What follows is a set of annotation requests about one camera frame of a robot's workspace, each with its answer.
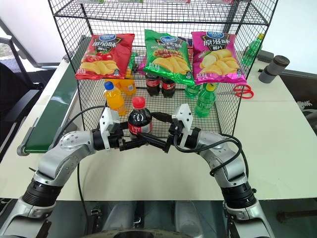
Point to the red scissors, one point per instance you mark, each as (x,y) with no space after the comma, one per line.
(244,93)

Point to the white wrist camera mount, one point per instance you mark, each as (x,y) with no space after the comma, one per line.
(109,119)
(182,115)

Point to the orange soda bottle blue cap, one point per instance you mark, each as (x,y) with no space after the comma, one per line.
(114,99)

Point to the cola bottle red cap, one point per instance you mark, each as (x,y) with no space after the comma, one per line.
(139,119)

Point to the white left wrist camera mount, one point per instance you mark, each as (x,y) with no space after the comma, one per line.
(109,119)

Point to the dark rounded glossy housing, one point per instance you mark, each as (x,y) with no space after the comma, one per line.
(158,218)

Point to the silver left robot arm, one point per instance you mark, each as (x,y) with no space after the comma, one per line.
(62,158)

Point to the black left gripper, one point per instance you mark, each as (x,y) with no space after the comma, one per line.
(117,138)

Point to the green potato chips bag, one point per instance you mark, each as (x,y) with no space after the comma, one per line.
(168,57)

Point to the small green snack packet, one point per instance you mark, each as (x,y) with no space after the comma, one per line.
(132,63)

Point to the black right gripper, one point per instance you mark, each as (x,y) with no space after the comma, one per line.
(176,132)

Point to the cola bottle red label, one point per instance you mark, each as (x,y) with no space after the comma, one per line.
(153,85)
(168,86)

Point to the dark purple snack bag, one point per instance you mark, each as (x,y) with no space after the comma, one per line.
(186,42)

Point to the grey cylinder stack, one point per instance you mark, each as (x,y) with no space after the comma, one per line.
(273,68)

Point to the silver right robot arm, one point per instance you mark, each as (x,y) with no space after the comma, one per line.
(223,158)

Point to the green conveyor belt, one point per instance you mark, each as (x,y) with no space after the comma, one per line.
(58,104)

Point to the black office chair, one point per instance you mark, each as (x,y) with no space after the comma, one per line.
(15,99)

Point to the red potato chips bag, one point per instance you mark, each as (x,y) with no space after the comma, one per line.
(105,58)

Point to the green soda bottle yellow cap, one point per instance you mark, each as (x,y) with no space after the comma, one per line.
(204,101)
(251,50)

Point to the magenta potato chips bag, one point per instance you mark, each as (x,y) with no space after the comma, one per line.
(218,58)

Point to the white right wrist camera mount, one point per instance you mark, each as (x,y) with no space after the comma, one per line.
(182,115)

